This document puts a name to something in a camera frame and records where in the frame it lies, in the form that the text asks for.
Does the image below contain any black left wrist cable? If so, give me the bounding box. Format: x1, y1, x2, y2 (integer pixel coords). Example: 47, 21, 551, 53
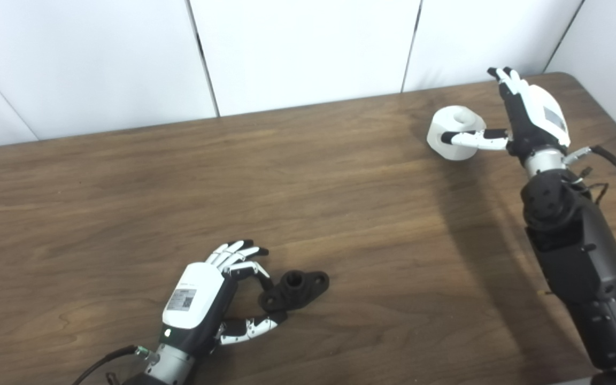
73, 345, 159, 385

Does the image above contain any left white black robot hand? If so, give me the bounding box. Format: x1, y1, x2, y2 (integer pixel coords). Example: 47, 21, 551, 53
159, 240, 288, 356

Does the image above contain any round white plastic piece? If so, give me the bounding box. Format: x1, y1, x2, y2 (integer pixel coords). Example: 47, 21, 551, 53
427, 105, 487, 160

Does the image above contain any black flanged holder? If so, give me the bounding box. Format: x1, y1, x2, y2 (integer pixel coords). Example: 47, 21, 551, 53
258, 271, 330, 313

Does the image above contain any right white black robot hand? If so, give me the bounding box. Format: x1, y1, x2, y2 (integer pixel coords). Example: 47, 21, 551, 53
441, 67, 571, 158

